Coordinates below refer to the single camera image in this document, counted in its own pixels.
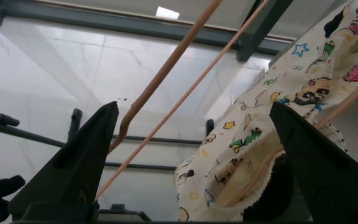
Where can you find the cream printed garment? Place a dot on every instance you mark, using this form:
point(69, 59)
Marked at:
point(259, 102)

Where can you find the pink clothes hanger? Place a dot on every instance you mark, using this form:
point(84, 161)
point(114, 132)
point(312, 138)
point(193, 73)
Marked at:
point(166, 67)
point(346, 101)

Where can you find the black clothes rack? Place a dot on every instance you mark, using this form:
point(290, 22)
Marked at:
point(166, 140)

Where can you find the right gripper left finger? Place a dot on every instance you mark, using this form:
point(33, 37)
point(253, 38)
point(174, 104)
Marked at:
point(70, 174)

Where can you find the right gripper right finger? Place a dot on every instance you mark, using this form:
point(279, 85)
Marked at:
point(328, 174)

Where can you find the white laundry basket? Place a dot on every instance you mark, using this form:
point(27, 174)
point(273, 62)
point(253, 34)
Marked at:
point(334, 137)

